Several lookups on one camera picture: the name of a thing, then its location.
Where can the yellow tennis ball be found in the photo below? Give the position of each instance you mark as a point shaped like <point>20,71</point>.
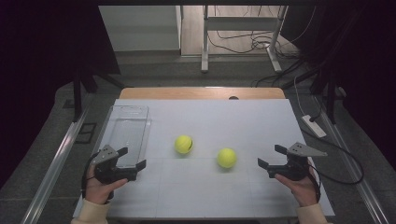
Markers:
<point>226,158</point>
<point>183,145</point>

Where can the black stand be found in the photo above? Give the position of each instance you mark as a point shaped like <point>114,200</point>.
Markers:
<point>77,96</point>
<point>331,93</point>

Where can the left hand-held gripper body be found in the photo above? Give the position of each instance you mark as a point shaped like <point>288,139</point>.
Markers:
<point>107,174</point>

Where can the person's right hand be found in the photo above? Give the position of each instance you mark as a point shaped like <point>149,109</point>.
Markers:
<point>303,191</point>

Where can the metal floor rail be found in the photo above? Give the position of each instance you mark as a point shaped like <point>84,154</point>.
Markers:
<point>364,186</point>
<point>53,171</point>

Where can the white power strip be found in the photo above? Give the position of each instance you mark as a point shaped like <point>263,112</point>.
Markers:
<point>314,127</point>

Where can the person's left hand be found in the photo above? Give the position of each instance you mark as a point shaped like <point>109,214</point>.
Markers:
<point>98,191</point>

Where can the wooden table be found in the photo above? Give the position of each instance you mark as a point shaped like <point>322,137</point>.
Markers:
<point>186,93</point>

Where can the white cabinet panel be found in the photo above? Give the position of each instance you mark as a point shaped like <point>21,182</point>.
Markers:
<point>140,28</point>

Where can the dark curtain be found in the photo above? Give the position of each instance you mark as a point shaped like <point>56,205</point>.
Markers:
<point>37,62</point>
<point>367,62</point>

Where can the white metal desk frame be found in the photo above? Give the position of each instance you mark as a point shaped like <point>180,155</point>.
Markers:
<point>205,46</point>

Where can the dark floor plate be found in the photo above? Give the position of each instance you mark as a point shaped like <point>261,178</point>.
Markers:
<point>86,133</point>

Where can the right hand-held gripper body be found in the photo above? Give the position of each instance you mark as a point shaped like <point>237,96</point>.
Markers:
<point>291,171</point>

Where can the clear plastic box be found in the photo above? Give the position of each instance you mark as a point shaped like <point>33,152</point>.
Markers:
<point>129,133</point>

